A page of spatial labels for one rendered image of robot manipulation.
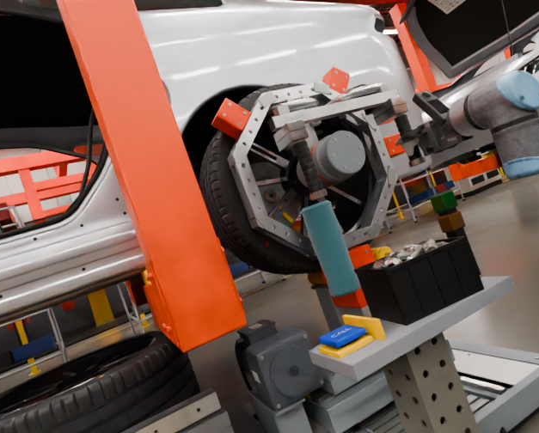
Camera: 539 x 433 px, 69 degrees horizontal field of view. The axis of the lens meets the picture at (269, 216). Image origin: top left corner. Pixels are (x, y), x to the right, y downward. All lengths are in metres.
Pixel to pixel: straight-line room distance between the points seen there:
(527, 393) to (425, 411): 0.52
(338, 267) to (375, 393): 0.44
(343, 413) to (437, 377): 0.47
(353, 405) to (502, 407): 0.39
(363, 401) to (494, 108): 0.88
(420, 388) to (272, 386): 0.46
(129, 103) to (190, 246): 0.36
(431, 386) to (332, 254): 0.40
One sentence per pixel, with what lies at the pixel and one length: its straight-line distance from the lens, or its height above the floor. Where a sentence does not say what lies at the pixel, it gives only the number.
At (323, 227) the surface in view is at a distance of 1.07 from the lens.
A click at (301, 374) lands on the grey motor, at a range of 1.19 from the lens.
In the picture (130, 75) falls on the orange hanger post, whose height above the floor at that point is 1.17.
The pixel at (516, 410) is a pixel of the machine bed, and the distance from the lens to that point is 1.33.
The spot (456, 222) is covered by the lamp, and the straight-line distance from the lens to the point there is 0.98.
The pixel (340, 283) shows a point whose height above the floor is 0.52.
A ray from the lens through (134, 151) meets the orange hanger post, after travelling 0.95.
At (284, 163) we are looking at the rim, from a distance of 1.32.
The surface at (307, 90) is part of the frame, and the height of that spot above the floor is 1.10.
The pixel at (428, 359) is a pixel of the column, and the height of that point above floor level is 0.37.
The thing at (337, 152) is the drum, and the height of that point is 0.86.
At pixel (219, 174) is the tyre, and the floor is 0.93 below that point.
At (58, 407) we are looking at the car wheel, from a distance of 1.14.
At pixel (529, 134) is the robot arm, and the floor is 0.72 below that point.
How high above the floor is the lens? 0.71
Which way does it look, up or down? 2 degrees up
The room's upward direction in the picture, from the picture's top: 20 degrees counter-clockwise
